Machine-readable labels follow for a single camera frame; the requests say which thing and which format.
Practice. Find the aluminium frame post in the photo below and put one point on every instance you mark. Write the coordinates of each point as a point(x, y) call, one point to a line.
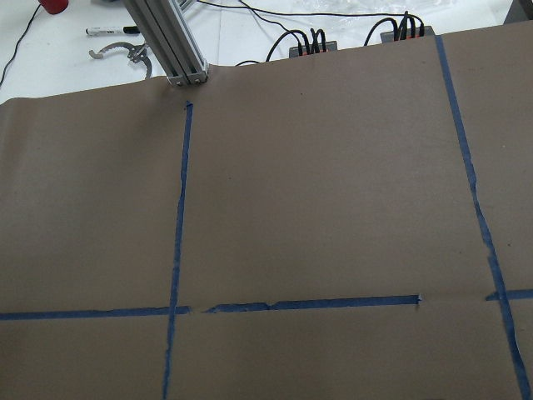
point(164, 27)

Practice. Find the red water bottle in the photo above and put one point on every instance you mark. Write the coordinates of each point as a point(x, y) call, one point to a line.
point(54, 7)

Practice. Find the black marker pen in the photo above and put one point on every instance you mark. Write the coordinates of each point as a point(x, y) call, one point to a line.
point(99, 31)

